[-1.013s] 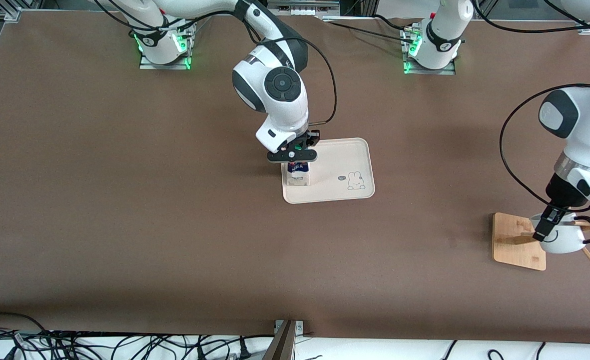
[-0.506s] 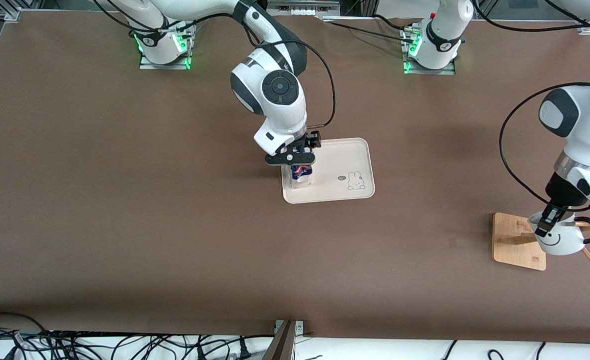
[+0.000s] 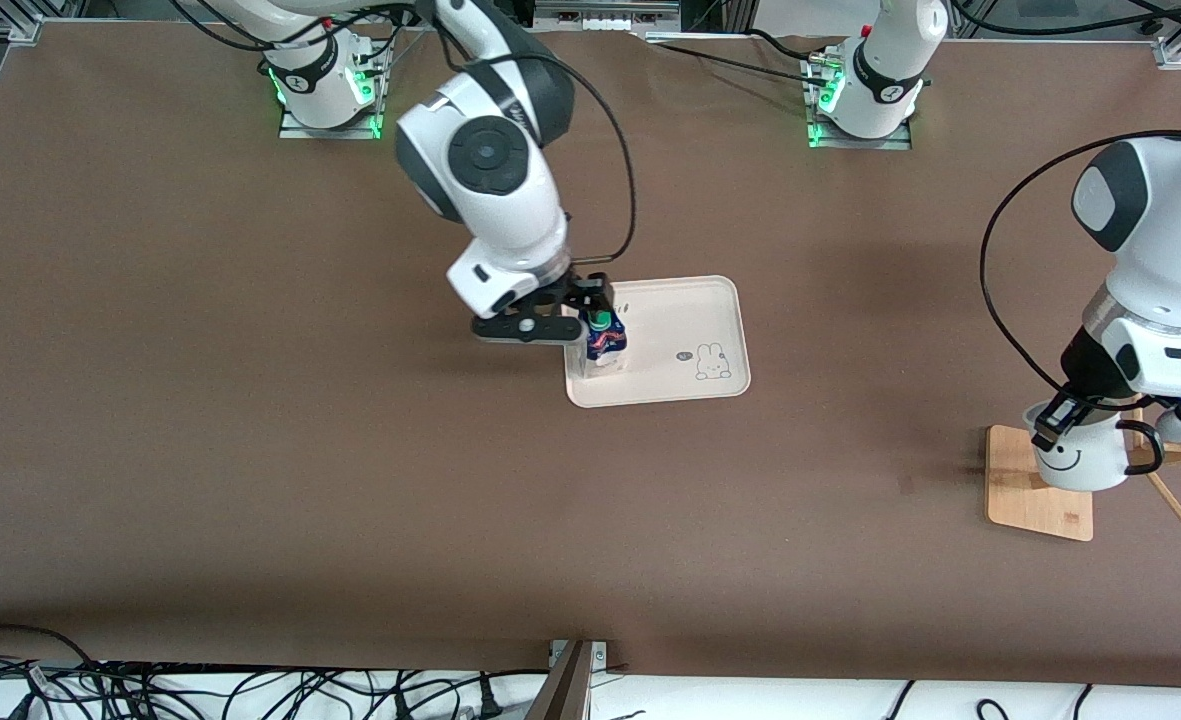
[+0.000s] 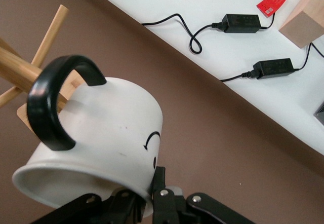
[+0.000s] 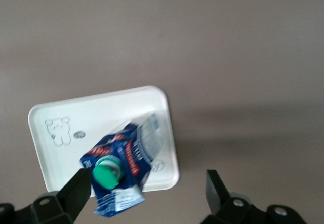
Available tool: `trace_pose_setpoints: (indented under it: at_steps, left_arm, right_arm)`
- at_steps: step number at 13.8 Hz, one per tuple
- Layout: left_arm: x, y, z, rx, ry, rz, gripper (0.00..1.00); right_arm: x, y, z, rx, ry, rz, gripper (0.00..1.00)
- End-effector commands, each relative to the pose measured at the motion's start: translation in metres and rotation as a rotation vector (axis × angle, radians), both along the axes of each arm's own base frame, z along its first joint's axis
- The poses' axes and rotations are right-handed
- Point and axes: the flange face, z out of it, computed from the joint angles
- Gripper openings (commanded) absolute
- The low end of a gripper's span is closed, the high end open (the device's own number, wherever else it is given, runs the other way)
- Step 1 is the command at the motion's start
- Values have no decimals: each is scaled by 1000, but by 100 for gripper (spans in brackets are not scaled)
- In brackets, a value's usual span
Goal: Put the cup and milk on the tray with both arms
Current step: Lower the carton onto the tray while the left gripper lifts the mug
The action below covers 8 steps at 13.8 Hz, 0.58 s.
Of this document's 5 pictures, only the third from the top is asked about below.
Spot grey power strip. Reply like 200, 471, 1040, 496
534, 0, 682, 32

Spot blue milk carton green cap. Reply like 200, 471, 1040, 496
580, 306, 631, 371

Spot tangled black floor cables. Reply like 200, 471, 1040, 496
0, 625, 551, 720

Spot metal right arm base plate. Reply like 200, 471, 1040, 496
278, 40, 384, 141

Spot white smiley face mug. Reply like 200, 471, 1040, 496
1023, 400, 1166, 493

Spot grey metal post bracket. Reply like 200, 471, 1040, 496
525, 638, 609, 720

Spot black base power cable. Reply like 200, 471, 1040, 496
645, 28, 833, 87

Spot wooden mug stand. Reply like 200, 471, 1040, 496
985, 400, 1181, 543

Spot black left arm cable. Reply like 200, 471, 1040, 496
955, 0, 1181, 396

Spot cream rabbit print tray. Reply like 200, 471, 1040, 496
563, 276, 752, 409

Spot paper table cover sheet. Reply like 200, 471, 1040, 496
0, 20, 1181, 691

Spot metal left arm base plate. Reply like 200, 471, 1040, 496
805, 55, 914, 151

